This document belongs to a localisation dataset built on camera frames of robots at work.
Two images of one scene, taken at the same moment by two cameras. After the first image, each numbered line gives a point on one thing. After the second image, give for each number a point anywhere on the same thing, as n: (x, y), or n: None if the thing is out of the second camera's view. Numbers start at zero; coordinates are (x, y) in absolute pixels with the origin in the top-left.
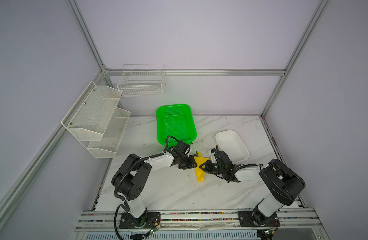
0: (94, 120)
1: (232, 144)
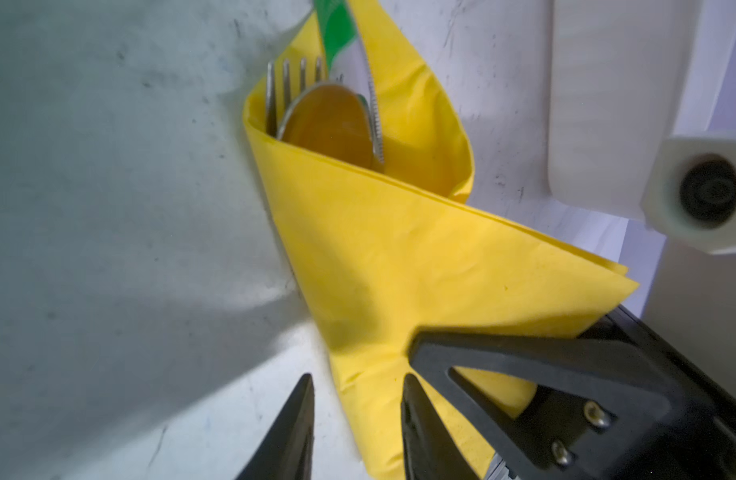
0: None
1: (624, 77)
